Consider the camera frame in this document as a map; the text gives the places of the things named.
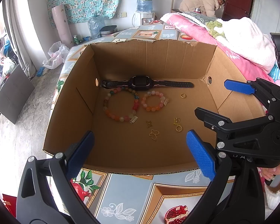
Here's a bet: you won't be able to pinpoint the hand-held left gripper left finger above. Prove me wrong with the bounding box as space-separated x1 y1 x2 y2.
16 131 95 224

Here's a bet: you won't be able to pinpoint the dark red door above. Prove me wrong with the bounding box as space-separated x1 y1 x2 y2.
224 0 255 21

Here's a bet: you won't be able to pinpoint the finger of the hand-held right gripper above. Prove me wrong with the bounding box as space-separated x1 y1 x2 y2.
194 107 275 149
223 78 280 113

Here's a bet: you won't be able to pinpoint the grey floral lace pillow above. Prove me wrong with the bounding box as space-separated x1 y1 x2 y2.
180 10 211 26

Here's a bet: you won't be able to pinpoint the brown cardboard box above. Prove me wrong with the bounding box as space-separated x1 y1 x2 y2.
42 39 269 175

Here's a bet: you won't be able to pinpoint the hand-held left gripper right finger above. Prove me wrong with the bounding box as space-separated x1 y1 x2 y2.
184 129 265 224

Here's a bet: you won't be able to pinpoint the green and white cloth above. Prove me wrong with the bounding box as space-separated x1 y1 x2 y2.
205 19 227 39

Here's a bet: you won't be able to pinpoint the dark grey board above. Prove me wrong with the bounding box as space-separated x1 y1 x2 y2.
0 64 35 125

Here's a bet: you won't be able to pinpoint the white water dispenser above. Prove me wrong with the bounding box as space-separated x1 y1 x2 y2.
133 11 156 27

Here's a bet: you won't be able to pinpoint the wooden chair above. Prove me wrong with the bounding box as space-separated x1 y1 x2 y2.
171 0 187 13

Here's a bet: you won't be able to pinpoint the pink rolled mat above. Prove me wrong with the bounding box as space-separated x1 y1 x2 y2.
52 5 73 48

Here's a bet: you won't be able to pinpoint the white plastic bags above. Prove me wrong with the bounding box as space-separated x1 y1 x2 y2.
42 41 70 70

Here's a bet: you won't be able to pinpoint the grey curtain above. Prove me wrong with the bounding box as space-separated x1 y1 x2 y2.
2 0 38 77

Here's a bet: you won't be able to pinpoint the assorted clothes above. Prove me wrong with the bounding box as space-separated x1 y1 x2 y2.
0 34 18 84

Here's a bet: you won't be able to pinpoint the red box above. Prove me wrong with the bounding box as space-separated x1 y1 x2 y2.
1 194 17 217

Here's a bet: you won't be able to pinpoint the person's right hand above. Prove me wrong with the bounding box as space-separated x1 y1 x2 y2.
260 158 280 188

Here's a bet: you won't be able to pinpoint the gold keyring charm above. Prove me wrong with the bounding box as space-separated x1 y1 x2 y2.
173 117 183 132

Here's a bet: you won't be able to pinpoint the teal floral wall cloth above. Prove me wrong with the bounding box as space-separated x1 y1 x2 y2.
48 0 132 26

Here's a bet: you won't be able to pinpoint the clear empty water jug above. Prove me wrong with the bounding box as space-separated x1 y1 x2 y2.
88 14 106 40

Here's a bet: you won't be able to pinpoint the large multicolour beaded bracelet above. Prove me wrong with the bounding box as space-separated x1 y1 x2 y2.
103 86 140 124

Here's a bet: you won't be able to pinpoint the grey trash can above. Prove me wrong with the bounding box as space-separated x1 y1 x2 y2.
99 25 118 38

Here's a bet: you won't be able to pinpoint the small pink beaded bracelet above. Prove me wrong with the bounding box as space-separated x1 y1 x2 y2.
140 91 170 112

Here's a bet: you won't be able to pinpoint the pink floral blanket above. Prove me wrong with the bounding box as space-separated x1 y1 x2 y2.
160 13 280 91

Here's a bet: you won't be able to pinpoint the black smartwatch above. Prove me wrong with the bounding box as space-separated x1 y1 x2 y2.
101 75 194 91

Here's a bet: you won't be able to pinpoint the blue water bottle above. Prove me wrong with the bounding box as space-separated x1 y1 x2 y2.
136 0 154 13

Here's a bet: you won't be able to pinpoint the white fluffy blanket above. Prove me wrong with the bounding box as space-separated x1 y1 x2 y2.
216 16 277 74

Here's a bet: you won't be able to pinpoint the gold outline butterfly charm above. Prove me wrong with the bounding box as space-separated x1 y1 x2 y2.
149 129 160 141

